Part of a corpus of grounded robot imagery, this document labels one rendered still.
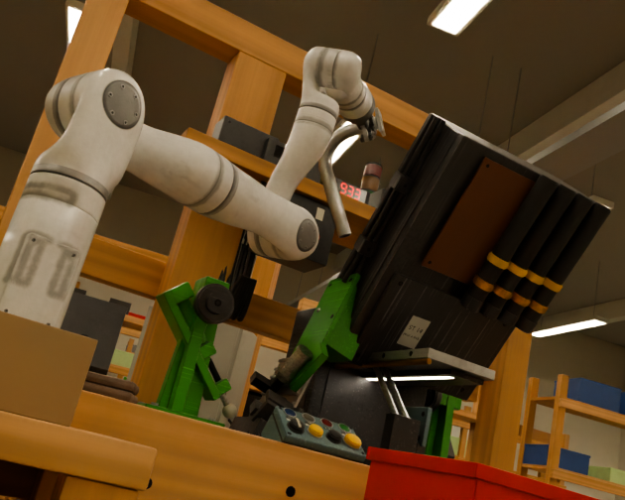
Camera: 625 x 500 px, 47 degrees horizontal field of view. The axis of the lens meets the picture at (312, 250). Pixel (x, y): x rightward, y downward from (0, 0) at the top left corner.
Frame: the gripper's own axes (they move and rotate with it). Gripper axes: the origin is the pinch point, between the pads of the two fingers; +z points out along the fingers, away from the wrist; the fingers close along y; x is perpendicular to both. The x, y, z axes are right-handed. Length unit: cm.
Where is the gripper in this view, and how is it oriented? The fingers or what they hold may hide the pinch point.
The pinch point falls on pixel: (369, 123)
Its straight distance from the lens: 162.0
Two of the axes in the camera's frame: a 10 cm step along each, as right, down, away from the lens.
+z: 2.9, 1.5, 9.5
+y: -1.7, -9.6, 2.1
